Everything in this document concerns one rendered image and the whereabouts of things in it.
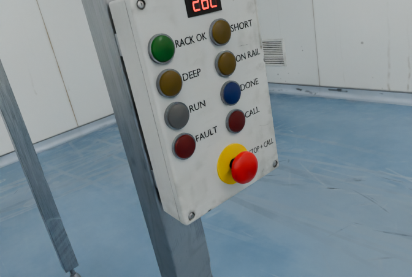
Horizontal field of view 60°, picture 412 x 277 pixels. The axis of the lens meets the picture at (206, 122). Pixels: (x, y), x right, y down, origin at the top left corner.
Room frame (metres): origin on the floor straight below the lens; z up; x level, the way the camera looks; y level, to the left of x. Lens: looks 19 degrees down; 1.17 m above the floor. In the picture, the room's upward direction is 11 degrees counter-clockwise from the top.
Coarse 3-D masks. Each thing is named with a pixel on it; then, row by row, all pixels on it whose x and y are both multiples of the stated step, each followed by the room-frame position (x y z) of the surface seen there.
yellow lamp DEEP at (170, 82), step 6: (168, 72) 0.36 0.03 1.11; (174, 72) 0.37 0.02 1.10; (162, 78) 0.36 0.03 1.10; (168, 78) 0.36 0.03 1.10; (174, 78) 0.36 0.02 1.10; (180, 78) 0.37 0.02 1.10; (162, 84) 0.36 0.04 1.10; (168, 84) 0.36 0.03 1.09; (174, 84) 0.36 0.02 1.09; (180, 84) 0.37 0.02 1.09; (162, 90) 0.36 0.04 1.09; (168, 90) 0.36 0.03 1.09; (174, 90) 0.36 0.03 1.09
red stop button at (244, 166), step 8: (248, 152) 0.39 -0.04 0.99; (232, 160) 0.40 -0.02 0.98; (240, 160) 0.38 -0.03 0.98; (248, 160) 0.38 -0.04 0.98; (256, 160) 0.39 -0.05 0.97; (232, 168) 0.38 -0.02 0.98; (240, 168) 0.38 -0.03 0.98; (248, 168) 0.38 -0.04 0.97; (256, 168) 0.39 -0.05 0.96; (232, 176) 0.38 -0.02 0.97; (240, 176) 0.37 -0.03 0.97; (248, 176) 0.38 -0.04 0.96
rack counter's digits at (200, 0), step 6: (192, 0) 0.39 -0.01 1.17; (198, 0) 0.40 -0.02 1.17; (204, 0) 0.40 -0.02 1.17; (210, 0) 0.41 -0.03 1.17; (216, 0) 0.41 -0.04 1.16; (192, 6) 0.39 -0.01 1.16; (198, 6) 0.40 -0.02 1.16; (204, 6) 0.40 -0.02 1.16; (210, 6) 0.41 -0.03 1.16; (216, 6) 0.41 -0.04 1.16
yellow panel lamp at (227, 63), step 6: (222, 54) 0.41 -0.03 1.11; (228, 54) 0.41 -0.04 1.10; (222, 60) 0.40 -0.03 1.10; (228, 60) 0.41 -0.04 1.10; (234, 60) 0.41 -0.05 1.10; (222, 66) 0.40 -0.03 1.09; (228, 66) 0.41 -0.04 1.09; (234, 66) 0.41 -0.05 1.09; (222, 72) 0.40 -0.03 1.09; (228, 72) 0.41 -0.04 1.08
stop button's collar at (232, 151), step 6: (234, 144) 0.41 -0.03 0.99; (240, 144) 0.41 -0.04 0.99; (270, 144) 0.45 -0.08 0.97; (228, 150) 0.40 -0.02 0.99; (234, 150) 0.41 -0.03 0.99; (240, 150) 0.41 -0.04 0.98; (246, 150) 0.42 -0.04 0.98; (252, 150) 0.43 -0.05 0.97; (222, 156) 0.39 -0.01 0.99; (228, 156) 0.40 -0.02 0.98; (234, 156) 0.40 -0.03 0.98; (222, 162) 0.39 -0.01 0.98; (228, 162) 0.40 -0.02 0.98; (222, 168) 0.39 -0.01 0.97; (228, 168) 0.40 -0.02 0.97; (222, 174) 0.39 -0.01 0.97; (228, 174) 0.40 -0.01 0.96; (222, 180) 0.39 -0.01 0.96; (228, 180) 0.39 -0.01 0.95
